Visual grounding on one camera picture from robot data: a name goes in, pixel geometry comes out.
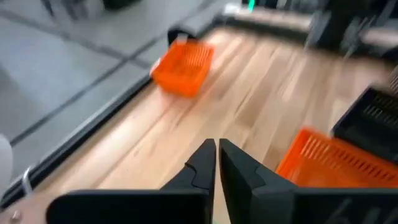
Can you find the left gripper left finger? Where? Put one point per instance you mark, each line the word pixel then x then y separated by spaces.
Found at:
pixel 186 205

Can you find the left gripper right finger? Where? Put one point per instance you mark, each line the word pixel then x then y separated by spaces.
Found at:
pixel 248 199

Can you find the black aluminium table frame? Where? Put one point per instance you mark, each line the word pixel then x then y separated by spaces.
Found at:
pixel 102 117

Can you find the black plastic basket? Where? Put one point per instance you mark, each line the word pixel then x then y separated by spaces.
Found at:
pixel 370 124

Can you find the red-orange plastic basket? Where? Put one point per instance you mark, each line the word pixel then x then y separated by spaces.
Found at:
pixel 329 161
pixel 183 68

